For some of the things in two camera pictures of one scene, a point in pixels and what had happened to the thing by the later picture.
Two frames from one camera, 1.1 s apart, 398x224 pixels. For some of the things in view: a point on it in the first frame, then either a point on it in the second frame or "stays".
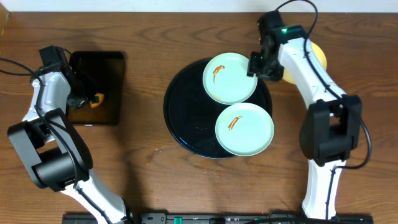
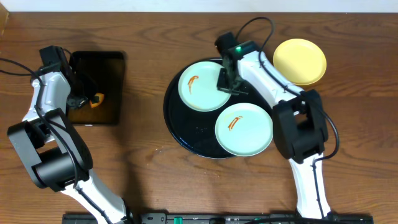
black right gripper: x=252 y=69 -> x=222 y=85
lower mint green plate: x=244 y=129 stays
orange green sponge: x=97 y=99 stays
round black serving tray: x=191 y=114 stays
